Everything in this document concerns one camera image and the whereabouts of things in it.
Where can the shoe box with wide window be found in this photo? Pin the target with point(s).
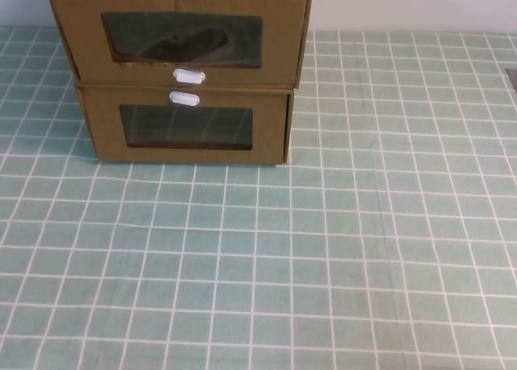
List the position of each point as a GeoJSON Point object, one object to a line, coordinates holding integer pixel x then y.
{"type": "Point", "coordinates": [76, 26]}

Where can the dark shoe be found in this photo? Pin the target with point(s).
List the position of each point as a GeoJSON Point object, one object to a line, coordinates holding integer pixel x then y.
{"type": "Point", "coordinates": [190, 44]}

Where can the shoe box with small window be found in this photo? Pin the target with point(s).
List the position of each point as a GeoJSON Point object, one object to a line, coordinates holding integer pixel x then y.
{"type": "Point", "coordinates": [105, 127]}

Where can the green white grid tablecloth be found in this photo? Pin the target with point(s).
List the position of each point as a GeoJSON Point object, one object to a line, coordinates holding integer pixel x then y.
{"type": "Point", "coordinates": [282, 245]}

